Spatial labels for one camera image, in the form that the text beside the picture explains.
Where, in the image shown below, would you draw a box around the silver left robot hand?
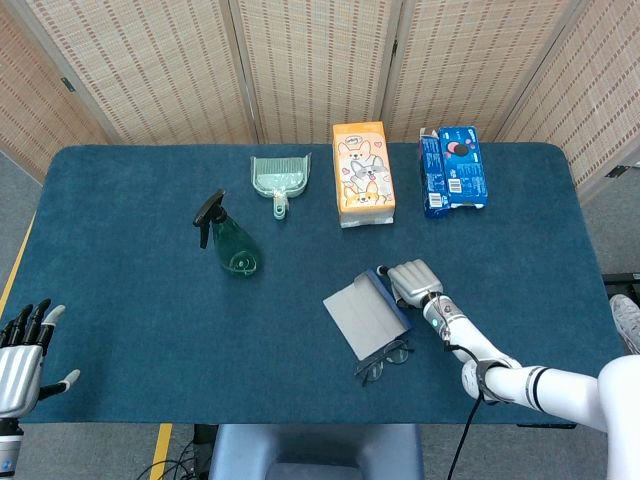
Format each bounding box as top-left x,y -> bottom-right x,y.
0,298 -> 81,420

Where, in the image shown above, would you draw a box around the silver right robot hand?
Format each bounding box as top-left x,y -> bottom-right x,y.
375,258 -> 445,311

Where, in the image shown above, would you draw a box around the blue folding glasses case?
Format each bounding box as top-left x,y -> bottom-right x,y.
322,269 -> 414,361

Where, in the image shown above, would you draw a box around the black eyeglasses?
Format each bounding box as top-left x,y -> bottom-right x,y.
353,339 -> 415,386

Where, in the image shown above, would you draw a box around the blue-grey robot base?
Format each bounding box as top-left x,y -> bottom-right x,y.
208,423 -> 424,480

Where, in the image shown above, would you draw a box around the dark blue cookie box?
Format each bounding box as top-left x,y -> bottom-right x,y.
418,127 -> 451,220

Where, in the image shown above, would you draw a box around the blue cookie box with picture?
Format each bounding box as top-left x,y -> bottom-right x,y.
437,124 -> 489,211

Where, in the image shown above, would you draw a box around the orange corgi tissue pack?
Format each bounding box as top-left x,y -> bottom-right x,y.
332,121 -> 398,230

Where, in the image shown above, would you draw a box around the blue table cloth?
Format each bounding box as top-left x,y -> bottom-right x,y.
8,142 -> 639,426

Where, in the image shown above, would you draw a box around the mint green dustpan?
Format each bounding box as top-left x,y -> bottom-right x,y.
249,152 -> 312,223

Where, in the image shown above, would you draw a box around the green spray bottle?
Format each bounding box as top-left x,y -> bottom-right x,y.
192,188 -> 262,277

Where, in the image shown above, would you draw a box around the black table leg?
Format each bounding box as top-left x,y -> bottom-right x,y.
192,423 -> 219,476

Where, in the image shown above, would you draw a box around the white shoe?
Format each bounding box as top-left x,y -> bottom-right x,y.
608,293 -> 640,359

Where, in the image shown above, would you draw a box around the woven folding screen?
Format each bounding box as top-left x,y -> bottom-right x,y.
0,0 -> 640,204

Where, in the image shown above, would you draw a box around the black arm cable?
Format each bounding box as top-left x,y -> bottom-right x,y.
439,339 -> 494,480

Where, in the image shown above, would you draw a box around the black floor cables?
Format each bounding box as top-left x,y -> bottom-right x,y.
137,434 -> 211,480

